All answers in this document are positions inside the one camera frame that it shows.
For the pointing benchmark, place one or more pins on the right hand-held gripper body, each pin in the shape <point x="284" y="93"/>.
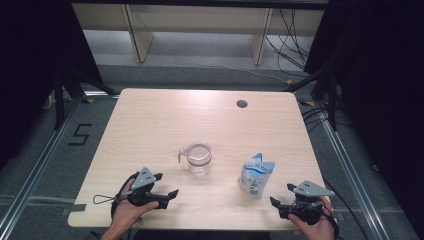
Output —
<point x="311" y="190"/>

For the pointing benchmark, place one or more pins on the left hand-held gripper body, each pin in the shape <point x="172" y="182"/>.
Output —
<point x="144" y="178"/>

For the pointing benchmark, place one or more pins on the blue and white milk carton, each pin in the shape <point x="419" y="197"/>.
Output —
<point x="255" y="176"/>

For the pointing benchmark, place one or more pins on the person's left hand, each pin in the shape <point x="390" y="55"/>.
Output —
<point x="128" y="215"/>

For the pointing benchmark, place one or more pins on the person's right hand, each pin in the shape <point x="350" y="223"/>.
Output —
<point x="318" y="230"/>

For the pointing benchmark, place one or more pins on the grey tape strip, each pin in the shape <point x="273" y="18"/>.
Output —
<point x="77" y="208"/>

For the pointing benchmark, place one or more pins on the black metal stand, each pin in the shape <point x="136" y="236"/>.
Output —
<point x="59" y="100"/>
<point x="331" y="100"/>

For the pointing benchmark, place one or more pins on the black curtain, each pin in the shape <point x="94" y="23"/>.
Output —
<point x="30" y="66"/>
<point x="383" y="83"/>

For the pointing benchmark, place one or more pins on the beige desk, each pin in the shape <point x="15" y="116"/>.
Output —
<point x="200" y="20"/>

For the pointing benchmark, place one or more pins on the aluminium floor rail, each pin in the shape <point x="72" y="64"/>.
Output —
<point x="350" y="166"/>
<point x="40" y="160"/>

